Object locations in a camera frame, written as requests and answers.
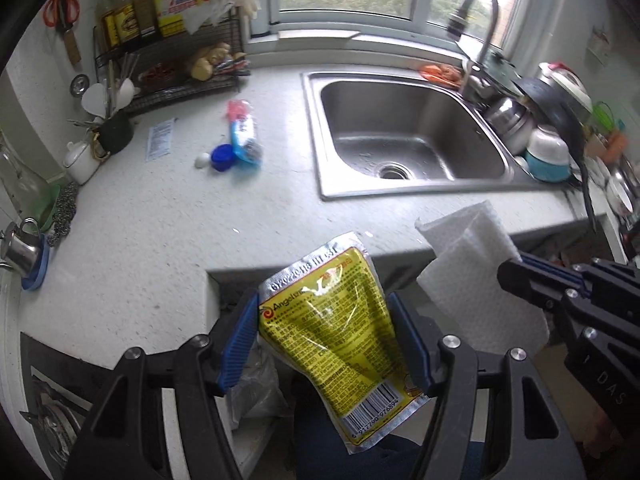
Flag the bag of red chilies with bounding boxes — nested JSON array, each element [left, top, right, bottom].
[[142, 62, 183, 92]]

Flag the white paper towel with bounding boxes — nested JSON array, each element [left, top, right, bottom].
[[415, 200, 551, 356]]

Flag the green plastic basin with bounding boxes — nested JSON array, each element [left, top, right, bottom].
[[35, 182, 62, 233]]

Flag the blue plastic cap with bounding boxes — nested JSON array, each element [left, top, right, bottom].
[[210, 144, 236, 173]]

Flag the blue plastic dish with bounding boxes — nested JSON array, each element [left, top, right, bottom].
[[21, 235, 51, 291]]

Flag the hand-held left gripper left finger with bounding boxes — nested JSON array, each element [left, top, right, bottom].
[[64, 290, 262, 480]]

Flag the sauce bottle yellow label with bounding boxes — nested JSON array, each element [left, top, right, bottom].
[[95, 0, 118, 51]]

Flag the orange handled scissors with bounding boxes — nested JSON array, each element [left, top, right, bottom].
[[42, 0, 81, 28]]

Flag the red snack packets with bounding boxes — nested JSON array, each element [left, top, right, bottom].
[[215, 55, 252, 77]]

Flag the sauce bottle gold label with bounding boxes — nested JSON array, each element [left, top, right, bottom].
[[112, 0, 141, 43]]

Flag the dark green board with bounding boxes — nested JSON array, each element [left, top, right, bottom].
[[482, 47, 526, 91]]

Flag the stainless steel sink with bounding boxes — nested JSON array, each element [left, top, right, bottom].
[[300, 71, 576, 202]]

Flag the blue bowl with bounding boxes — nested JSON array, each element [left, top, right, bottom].
[[524, 152, 573, 183]]

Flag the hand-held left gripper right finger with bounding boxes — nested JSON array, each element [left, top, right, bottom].
[[388, 291, 587, 480]]

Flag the black wok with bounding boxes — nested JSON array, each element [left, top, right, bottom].
[[512, 75, 598, 233]]

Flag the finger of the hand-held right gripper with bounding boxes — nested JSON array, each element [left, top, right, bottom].
[[497, 258, 594, 322], [521, 253, 640, 292]]

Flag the white ceramic jar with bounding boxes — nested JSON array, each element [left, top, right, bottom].
[[62, 139, 101, 186]]

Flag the curved steel faucet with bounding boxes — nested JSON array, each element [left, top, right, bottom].
[[446, 0, 501, 103]]

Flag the glass carafe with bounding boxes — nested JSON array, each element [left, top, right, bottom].
[[0, 145, 51, 221]]

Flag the orange cloth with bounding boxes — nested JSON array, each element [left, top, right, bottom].
[[419, 62, 463, 83]]

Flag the dark green mug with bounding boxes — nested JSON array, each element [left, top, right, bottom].
[[92, 110, 135, 157]]

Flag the wooden handle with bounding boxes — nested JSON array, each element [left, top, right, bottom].
[[62, 25, 83, 68]]

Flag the bundle of metal chopsticks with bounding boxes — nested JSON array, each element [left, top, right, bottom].
[[102, 52, 141, 116]]

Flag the ginger root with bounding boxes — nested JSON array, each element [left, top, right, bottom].
[[187, 42, 233, 82]]

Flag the white rag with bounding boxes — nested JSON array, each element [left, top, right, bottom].
[[182, 2, 226, 33]]

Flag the blue snack wrapper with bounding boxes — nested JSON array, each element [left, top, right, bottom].
[[227, 115, 264, 168]]

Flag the yellow foil packet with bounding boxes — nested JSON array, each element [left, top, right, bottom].
[[257, 231, 431, 456]]

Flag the steel cooking pot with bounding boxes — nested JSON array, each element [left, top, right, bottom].
[[482, 95, 536, 153]]

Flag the white printed sachet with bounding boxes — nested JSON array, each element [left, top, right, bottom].
[[145, 119, 176, 163]]

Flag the white rice cooker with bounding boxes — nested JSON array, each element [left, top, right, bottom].
[[537, 60, 593, 111]]

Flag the small steel pot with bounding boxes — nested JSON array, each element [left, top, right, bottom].
[[0, 219, 43, 278]]

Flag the gas stove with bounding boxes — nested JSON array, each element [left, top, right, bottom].
[[17, 332, 101, 471]]

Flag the large translucent plastic bag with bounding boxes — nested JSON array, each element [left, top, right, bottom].
[[227, 340, 291, 431]]

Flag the person's blue jeans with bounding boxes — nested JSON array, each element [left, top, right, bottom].
[[292, 375, 481, 480]]

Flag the green plastic basket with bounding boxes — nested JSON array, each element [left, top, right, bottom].
[[590, 101, 617, 133]]

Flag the stack of white dishes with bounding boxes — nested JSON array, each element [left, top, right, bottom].
[[585, 155, 640, 226]]

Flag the steel wool scrubber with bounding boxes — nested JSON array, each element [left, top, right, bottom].
[[46, 182, 81, 248]]

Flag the dark sauce bottle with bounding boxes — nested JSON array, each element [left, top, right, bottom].
[[132, 0, 161, 41]]

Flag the white wall hook holder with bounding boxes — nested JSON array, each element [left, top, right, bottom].
[[587, 25, 613, 66]]

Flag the black wire rack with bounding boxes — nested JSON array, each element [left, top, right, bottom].
[[92, 15, 251, 116]]

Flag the large white rice paddle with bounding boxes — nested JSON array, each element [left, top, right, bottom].
[[81, 82, 108, 117]]

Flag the white bowl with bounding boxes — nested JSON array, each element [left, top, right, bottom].
[[525, 125, 571, 166]]

